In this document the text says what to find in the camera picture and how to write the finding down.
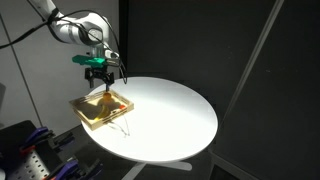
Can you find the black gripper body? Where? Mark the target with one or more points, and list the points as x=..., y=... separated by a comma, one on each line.
x=99, y=72

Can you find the yellow toy banana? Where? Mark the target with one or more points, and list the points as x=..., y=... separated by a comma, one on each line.
x=103, y=112

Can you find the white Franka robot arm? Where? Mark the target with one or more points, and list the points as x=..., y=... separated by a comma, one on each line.
x=71, y=33

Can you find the toy orange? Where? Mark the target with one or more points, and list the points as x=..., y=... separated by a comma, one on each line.
x=107, y=97

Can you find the small red toy fruit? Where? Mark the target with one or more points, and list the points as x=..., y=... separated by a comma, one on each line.
x=122, y=106

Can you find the wooden tray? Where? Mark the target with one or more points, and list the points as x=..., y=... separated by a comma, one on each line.
x=87, y=117

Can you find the perforated metal board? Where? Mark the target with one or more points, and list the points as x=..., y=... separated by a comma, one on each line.
x=31, y=165

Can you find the white table base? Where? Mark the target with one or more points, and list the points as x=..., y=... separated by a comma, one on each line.
x=173, y=165

